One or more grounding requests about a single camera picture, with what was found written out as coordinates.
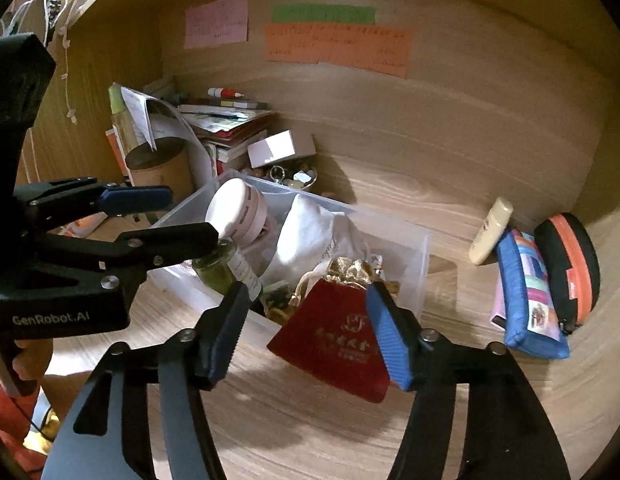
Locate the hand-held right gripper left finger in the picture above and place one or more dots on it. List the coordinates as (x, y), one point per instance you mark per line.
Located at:
(222, 345)

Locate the orange red cloth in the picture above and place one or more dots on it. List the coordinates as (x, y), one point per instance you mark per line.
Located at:
(10, 410)

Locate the pink paper note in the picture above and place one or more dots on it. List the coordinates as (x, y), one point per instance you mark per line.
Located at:
(215, 20)

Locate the small white box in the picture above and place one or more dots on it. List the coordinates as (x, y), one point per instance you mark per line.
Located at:
(280, 147)

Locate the clear plastic bin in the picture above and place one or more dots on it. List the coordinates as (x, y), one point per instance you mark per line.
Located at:
(405, 260)

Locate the white round cream jar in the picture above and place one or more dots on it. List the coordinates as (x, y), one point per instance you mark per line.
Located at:
(235, 210)

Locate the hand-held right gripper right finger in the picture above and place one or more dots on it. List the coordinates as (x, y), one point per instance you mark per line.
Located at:
(390, 345)

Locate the red white marker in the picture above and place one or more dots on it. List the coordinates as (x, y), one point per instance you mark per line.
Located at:
(222, 92)

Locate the brown jar with dark lid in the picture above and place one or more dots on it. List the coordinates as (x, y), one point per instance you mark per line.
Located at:
(160, 175)

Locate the stack of books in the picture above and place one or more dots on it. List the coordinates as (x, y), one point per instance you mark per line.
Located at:
(230, 130)

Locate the white cloth bag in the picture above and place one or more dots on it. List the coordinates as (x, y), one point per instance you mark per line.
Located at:
(310, 240)

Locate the wooden desktop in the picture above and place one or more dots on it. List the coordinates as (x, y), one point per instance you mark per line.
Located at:
(315, 435)

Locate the white paper booklet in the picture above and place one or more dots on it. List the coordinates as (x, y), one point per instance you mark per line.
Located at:
(137, 110)

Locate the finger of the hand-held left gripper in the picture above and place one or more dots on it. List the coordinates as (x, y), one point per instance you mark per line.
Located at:
(135, 200)
(170, 242)

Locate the glass bowl of beads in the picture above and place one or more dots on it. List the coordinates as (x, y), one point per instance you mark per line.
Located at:
(295, 177)

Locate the green glass jar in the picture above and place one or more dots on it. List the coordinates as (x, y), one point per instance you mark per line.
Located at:
(215, 270)

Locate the orange box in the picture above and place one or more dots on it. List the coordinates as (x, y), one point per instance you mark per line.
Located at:
(112, 142)

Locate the cream tube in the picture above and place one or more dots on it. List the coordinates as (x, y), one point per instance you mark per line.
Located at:
(490, 232)

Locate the orange paper note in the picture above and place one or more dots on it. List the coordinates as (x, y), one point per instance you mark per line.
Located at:
(340, 45)

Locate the blue pencil case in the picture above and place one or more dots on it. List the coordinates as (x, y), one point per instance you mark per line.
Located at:
(520, 310)

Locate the green paper note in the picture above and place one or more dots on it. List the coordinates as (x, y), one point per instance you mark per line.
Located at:
(325, 14)

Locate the black and orange zip case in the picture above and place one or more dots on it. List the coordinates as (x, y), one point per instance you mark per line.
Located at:
(575, 270)

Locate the red pouch with gold trim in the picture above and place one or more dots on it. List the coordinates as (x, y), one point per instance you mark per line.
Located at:
(330, 345)

